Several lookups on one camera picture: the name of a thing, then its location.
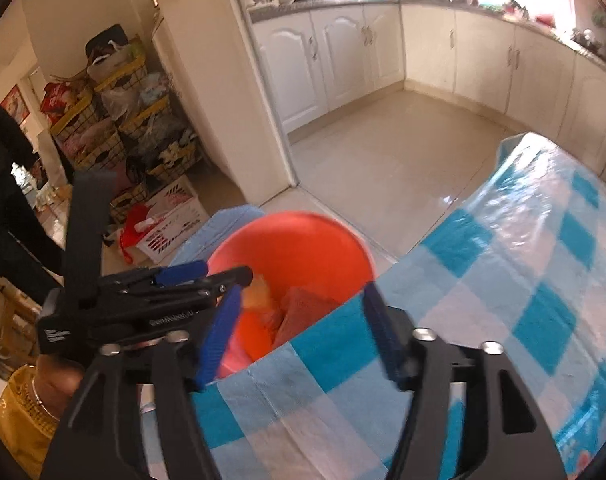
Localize blue cartoon cow packet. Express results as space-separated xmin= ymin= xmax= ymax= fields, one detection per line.
xmin=556 ymin=361 xmax=606 ymax=479

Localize red snack packet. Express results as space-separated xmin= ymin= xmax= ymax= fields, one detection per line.
xmin=272 ymin=287 xmax=340 ymax=349

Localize cream kitchen cabinets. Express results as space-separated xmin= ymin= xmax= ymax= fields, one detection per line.
xmin=251 ymin=0 xmax=606 ymax=181

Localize operator left hand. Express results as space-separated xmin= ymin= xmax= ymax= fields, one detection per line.
xmin=33 ymin=354 xmax=85 ymax=419

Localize blue stool cushion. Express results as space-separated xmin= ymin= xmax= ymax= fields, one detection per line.
xmin=169 ymin=205 xmax=265 ymax=266

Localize white red basket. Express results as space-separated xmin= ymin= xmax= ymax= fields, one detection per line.
xmin=117 ymin=174 xmax=210 ymax=266

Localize orange plastic bucket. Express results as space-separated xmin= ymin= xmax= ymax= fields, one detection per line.
xmin=207 ymin=211 xmax=376 ymax=378

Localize cluttered yellow storage rack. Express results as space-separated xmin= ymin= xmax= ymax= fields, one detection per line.
xmin=40 ymin=24 xmax=207 ymax=224

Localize blue checked tablecloth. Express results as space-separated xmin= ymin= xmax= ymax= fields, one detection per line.
xmin=192 ymin=133 xmax=606 ymax=479

